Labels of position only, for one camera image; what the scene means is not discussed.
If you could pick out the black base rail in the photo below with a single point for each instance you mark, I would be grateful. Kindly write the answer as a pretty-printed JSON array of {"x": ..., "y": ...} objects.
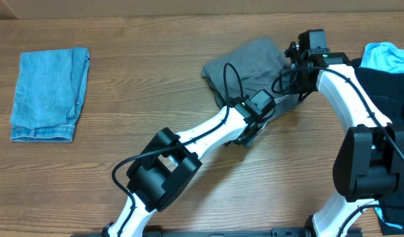
[{"x": 221, "y": 233}]

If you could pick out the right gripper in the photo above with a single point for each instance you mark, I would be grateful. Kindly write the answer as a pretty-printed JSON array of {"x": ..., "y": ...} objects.
[{"x": 296, "y": 52}]

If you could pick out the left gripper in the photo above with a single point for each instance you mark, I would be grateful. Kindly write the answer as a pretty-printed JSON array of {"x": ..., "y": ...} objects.
[{"x": 248, "y": 141}]

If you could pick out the light blue garment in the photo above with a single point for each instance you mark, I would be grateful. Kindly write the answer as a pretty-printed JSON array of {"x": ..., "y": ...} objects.
[{"x": 383, "y": 56}]

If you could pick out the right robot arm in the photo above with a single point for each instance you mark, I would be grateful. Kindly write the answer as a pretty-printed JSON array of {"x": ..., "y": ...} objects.
[{"x": 370, "y": 163}]

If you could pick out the folded blue denim jeans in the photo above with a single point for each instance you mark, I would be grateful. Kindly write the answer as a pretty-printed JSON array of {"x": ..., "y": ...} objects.
[{"x": 49, "y": 95}]

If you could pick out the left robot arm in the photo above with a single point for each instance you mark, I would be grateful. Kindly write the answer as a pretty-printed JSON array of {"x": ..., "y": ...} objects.
[{"x": 161, "y": 172}]

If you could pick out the black garment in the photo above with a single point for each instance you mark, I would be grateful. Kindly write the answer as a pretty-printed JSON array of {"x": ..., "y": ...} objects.
[{"x": 386, "y": 90}]

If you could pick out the grey shorts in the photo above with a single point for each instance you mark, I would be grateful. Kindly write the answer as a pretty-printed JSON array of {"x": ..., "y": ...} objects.
[{"x": 256, "y": 65}]

